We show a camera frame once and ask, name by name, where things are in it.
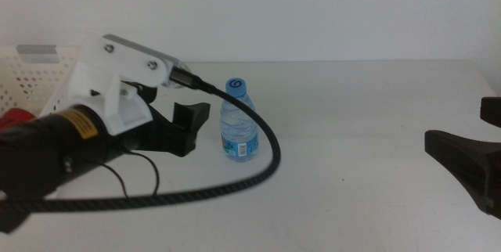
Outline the red aluminium drink can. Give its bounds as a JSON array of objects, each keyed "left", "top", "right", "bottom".
[{"left": 0, "top": 107, "right": 37, "bottom": 130}]

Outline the clear water bottle blue cap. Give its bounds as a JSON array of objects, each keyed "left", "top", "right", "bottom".
[{"left": 219, "top": 77, "right": 260, "bottom": 164}]

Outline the thin black left gripper wire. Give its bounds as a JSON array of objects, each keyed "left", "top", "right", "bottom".
[{"left": 95, "top": 149, "right": 161, "bottom": 199}]

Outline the thick braided left camera cable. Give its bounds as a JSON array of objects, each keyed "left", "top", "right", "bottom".
[{"left": 0, "top": 67, "right": 283, "bottom": 213}]

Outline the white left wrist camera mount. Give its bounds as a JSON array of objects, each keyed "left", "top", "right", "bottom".
[{"left": 38, "top": 33, "right": 183, "bottom": 137}]

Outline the white perforated plastic basket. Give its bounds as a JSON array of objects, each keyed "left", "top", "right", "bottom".
[{"left": 0, "top": 44, "right": 85, "bottom": 119}]

